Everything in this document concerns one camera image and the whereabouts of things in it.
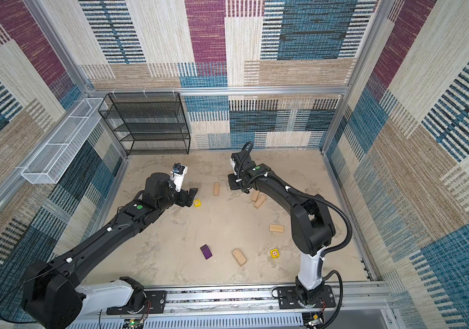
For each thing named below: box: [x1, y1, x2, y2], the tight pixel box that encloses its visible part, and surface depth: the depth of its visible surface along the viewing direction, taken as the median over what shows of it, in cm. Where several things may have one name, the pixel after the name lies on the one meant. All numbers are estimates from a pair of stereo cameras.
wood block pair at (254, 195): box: [250, 187, 260, 203], surface depth 102 cm
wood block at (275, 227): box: [269, 224, 284, 233], surface depth 93 cm
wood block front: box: [231, 248, 247, 267], surface depth 83 cm
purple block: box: [199, 244, 213, 260], surface depth 86 cm
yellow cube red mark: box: [269, 248, 281, 260], surface depth 85 cm
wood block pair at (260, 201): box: [253, 193, 267, 210], surface depth 101 cm
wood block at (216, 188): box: [213, 181, 221, 197], surface depth 107 cm
